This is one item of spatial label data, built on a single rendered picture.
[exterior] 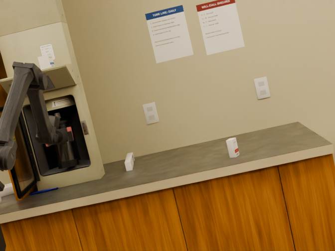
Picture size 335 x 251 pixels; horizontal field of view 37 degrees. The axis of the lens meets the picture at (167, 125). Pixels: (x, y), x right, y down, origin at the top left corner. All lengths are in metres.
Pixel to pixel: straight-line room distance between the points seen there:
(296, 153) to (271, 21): 0.93
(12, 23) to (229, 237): 1.40
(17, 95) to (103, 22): 1.12
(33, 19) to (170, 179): 1.00
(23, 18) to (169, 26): 0.79
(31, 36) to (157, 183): 0.92
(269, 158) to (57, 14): 1.17
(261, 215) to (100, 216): 0.69
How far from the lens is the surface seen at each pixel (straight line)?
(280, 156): 2.09
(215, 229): 2.18
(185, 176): 2.08
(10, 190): 2.68
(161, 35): 2.76
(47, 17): 2.43
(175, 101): 2.77
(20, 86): 1.82
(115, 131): 2.82
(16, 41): 2.47
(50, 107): 2.46
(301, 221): 2.21
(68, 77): 2.34
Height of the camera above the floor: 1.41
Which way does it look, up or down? 7 degrees down
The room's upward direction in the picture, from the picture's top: 13 degrees counter-clockwise
